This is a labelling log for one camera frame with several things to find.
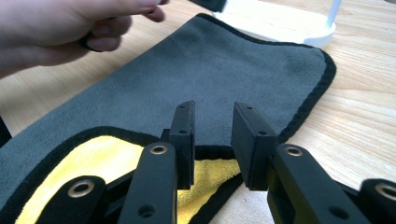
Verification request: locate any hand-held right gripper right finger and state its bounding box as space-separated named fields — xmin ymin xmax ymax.
xmin=230 ymin=101 xmax=372 ymax=224

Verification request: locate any white towel rack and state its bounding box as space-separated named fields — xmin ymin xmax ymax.
xmin=211 ymin=0 xmax=344 ymax=49

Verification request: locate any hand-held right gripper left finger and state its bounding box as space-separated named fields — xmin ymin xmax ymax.
xmin=117 ymin=100 xmax=197 ymax=224

